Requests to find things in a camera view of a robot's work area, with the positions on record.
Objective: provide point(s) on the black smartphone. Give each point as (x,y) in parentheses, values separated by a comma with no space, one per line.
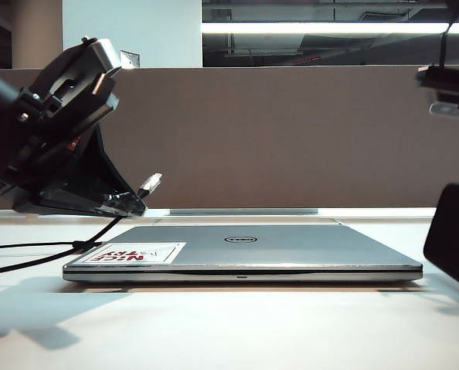
(454,231)

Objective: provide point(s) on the long white ceiling light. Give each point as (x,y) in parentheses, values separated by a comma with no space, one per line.
(329,28)

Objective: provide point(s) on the beige round column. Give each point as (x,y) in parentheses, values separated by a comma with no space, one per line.
(36,31)

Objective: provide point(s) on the silver metal wall plate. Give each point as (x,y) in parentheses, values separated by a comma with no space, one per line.
(132,59)

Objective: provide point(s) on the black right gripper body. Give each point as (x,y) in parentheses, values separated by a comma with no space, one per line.
(456,83)

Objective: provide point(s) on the white sticker red print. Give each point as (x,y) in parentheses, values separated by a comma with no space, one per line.
(163,252)

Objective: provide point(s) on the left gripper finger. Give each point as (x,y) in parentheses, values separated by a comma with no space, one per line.
(98,173)
(78,204)

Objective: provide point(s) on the silver Dell laptop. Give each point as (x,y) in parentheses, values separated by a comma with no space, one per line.
(291,250)

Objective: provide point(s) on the brown desk divider panel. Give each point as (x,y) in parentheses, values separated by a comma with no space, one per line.
(271,138)

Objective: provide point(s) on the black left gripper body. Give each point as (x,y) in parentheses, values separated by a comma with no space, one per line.
(51,127)

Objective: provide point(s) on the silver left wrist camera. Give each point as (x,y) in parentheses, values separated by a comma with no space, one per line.
(105,54)

